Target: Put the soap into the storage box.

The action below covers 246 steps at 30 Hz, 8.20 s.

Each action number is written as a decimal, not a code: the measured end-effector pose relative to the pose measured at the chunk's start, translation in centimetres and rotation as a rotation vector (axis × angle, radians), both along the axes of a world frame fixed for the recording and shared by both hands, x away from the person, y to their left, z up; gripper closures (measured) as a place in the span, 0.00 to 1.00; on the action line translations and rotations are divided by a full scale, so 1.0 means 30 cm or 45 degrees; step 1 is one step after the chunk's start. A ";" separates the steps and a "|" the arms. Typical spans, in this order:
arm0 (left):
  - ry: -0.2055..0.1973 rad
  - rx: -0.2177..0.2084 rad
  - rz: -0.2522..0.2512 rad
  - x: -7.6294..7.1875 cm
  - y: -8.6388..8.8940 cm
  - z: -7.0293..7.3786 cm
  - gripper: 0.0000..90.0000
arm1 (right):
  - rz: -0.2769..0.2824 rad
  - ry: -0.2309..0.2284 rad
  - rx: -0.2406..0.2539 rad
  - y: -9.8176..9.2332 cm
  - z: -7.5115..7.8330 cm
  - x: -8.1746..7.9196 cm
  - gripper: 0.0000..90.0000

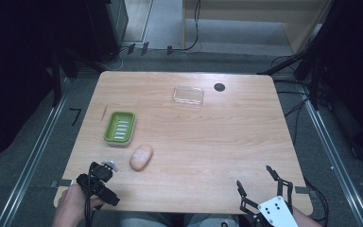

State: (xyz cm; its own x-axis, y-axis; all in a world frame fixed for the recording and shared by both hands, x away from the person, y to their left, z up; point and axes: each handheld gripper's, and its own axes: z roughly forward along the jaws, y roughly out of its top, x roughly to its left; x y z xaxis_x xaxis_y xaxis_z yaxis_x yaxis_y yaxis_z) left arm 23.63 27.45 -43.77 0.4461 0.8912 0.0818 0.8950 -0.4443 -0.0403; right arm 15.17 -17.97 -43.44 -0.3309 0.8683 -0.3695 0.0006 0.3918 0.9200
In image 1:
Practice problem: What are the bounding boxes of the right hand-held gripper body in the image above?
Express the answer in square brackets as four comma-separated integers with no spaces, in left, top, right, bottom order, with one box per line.
[239,195,300,227]

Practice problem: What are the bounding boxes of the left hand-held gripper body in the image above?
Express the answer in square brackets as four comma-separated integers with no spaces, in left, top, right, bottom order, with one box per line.
[76,160,121,211]

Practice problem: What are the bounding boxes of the person's right hand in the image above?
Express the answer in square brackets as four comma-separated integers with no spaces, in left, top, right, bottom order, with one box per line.
[292,207,323,227]

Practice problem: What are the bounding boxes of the person's left hand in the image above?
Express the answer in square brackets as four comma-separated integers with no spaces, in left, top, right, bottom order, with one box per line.
[51,183,105,227]

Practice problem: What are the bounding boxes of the grey tape piece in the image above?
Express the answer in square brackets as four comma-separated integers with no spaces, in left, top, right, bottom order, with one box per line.
[50,178,74,189]
[294,185,311,195]

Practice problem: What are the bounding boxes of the pink soap bar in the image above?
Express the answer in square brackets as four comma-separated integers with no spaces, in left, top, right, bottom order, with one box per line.
[129,144,154,172]

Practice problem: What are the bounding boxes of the green soap dish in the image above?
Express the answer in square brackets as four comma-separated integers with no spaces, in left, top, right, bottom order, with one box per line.
[103,111,137,148]

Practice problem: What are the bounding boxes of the clear plastic lid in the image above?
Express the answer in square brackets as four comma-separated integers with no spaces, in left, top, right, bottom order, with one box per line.
[172,85,205,107]

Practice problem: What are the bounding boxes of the black metal stand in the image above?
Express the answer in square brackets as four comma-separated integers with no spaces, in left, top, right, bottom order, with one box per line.
[47,46,80,109]
[257,0,348,112]

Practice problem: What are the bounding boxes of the dark cabinet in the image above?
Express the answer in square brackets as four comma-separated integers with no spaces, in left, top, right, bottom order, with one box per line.
[84,0,130,63]

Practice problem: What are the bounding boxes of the light wooden shelf unit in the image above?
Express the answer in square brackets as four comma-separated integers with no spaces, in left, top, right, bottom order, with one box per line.
[181,0,336,55]

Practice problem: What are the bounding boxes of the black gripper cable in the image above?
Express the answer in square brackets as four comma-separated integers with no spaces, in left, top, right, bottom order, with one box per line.
[83,162,96,227]
[303,177,330,223]

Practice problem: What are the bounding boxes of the metal floor rail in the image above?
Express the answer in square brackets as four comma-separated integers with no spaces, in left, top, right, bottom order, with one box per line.
[297,83,363,227]
[0,77,73,227]

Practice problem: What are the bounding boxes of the black floor cables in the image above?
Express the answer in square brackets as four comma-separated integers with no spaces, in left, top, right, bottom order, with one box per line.
[276,55,312,147]

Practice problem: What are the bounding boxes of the white floor cable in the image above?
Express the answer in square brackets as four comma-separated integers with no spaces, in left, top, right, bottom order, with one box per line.
[101,46,130,72]

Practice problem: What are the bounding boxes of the black hanging cable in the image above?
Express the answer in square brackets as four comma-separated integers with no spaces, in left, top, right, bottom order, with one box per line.
[169,0,202,53]

